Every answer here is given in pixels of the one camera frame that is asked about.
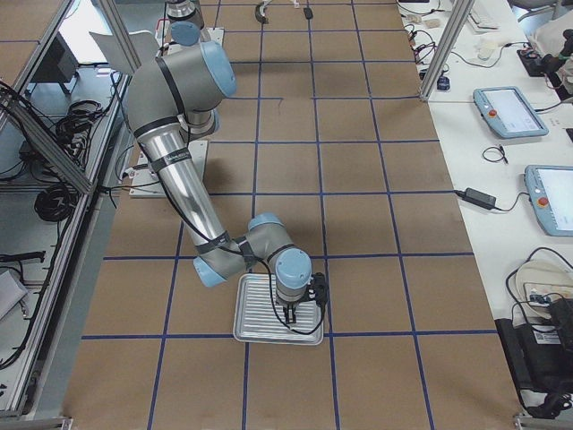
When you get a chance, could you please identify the black power adapter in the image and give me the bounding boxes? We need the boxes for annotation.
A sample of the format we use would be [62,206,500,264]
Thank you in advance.
[463,187,496,211]

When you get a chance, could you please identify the teach pendant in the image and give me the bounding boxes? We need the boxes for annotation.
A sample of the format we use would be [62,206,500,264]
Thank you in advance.
[473,86,549,139]
[525,165,572,237]

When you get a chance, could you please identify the ribbed metal tray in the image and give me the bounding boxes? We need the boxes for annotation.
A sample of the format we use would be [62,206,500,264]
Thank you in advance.
[233,273,323,346]

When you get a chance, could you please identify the dark green brake shoe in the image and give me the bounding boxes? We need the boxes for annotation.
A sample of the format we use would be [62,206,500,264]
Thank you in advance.
[254,0,272,24]

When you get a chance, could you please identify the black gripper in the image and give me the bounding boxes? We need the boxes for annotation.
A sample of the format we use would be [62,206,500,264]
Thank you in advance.
[274,297,305,323]

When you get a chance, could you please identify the white paper cup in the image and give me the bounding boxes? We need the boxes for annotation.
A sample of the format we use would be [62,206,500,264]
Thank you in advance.
[475,39,498,61]

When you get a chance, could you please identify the aluminium frame post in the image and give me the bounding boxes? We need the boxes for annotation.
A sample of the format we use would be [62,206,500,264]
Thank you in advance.
[419,0,475,101]

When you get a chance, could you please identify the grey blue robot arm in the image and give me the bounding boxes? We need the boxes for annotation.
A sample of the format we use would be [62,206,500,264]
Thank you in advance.
[128,40,312,323]
[166,0,204,30]

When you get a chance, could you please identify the teach pendant near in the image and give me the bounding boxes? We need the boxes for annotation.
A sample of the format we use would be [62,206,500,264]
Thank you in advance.
[525,165,572,237]

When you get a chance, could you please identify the teach pendant far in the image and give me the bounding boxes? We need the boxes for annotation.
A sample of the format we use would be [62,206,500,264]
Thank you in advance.
[473,86,549,139]

